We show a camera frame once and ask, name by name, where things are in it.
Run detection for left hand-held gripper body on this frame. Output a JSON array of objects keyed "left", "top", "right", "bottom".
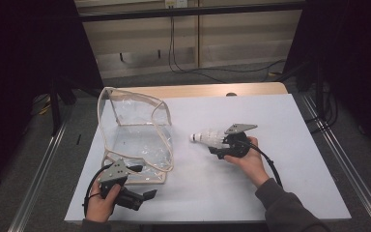
[{"left": 97, "top": 158, "right": 146, "bottom": 213}]

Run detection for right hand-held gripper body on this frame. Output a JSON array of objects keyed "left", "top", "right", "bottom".
[{"left": 218, "top": 123, "right": 259, "bottom": 160}]

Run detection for clear plastic bag beige trim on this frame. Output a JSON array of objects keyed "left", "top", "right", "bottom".
[{"left": 97, "top": 86, "right": 175, "bottom": 186}]

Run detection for person's right hand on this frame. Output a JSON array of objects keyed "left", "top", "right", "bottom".
[{"left": 223, "top": 136, "right": 271, "bottom": 189}]

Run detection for person's left hand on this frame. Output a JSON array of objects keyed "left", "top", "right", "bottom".
[{"left": 85, "top": 186, "right": 123, "bottom": 224}]

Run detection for black metal stand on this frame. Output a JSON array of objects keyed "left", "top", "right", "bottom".
[
  {"left": 313, "top": 61, "right": 327, "bottom": 121},
  {"left": 48, "top": 76, "right": 78, "bottom": 135}
]

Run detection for black horizontal bar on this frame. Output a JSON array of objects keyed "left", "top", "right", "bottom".
[{"left": 76, "top": 2, "right": 307, "bottom": 23}]

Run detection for dark curtain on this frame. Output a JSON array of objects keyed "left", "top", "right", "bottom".
[
  {"left": 282, "top": 0, "right": 371, "bottom": 160},
  {"left": 0, "top": 0, "right": 104, "bottom": 198}
]

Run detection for left hand-held gripper black cable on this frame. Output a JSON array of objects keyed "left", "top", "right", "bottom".
[{"left": 82, "top": 162, "right": 114, "bottom": 218}]

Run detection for hand-held gripper black cable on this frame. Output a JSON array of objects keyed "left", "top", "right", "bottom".
[
  {"left": 82, "top": 162, "right": 114, "bottom": 218},
  {"left": 245, "top": 139, "right": 285, "bottom": 189}
]

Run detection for right hand-held gripper black cable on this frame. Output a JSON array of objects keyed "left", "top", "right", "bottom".
[{"left": 245, "top": 139, "right": 285, "bottom": 189}]

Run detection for aluminium floor rail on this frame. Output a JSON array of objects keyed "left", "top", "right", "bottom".
[
  {"left": 8, "top": 118, "right": 70, "bottom": 232},
  {"left": 300, "top": 94, "right": 371, "bottom": 232}
]

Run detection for bundle of black floor cables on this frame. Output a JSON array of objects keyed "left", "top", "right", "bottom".
[{"left": 304, "top": 86, "right": 340, "bottom": 133}]

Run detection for black wall cable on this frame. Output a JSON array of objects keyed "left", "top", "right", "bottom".
[
  {"left": 172, "top": 15, "right": 288, "bottom": 74},
  {"left": 167, "top": 15, "right": 228, "bottom": 84}
]

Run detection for white wall socket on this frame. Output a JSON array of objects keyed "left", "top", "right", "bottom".
[{"left": 164, "top": 0, "right": 188, "bottom": 9}]

